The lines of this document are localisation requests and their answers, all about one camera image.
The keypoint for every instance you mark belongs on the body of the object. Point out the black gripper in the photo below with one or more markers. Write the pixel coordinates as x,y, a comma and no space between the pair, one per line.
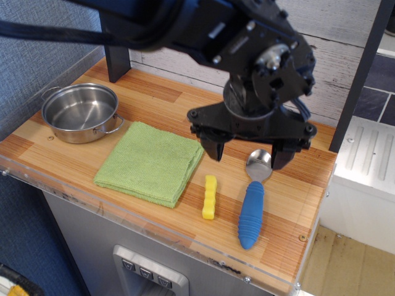
286,131

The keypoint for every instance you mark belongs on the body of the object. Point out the blue handled metal spoon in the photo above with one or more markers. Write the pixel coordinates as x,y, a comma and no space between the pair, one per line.
258,168

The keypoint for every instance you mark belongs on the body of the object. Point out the yellow toy vegetable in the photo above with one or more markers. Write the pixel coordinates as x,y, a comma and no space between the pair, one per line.
208,210

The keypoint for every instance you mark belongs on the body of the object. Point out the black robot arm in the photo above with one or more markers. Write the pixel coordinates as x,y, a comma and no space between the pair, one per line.
270,66

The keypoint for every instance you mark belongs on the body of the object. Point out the green folded cloth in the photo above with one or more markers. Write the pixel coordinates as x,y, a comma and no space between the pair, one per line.
150,164

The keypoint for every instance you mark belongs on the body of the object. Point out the white grooved side appliance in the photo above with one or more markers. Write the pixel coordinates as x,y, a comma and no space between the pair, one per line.
359,200

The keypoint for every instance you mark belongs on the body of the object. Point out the clear acrylic edge guard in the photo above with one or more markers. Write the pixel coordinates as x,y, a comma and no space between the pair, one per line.
291,202

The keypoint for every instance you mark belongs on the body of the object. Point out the silver button panel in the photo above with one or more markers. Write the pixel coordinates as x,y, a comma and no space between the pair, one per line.
140,275

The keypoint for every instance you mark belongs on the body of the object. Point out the stainless steel pot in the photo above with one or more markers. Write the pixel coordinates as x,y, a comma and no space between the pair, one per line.
82,113

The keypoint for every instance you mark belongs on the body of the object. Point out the dark left frame post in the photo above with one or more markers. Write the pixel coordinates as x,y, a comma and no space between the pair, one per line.
117,57

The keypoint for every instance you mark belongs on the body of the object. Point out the dark frame post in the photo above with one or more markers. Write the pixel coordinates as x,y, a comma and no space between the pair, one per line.
117,57
382,16

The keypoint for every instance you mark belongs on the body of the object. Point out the dark right frame post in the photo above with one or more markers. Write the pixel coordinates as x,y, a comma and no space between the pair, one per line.
382,16

